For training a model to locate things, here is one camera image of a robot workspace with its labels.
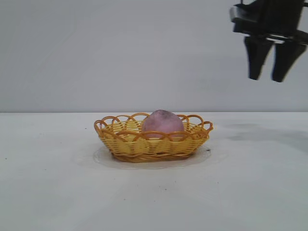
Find yellow woven plastic basket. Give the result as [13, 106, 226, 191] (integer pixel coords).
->
[93, 112, 214, 164]

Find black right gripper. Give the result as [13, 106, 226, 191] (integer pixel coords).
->
[230, 0, 308, 83]

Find pink peach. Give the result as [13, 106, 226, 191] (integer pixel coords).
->
[141, 109, 185, 141]

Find clear plastic plate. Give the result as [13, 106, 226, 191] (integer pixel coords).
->
[92, 144, 213, 170]

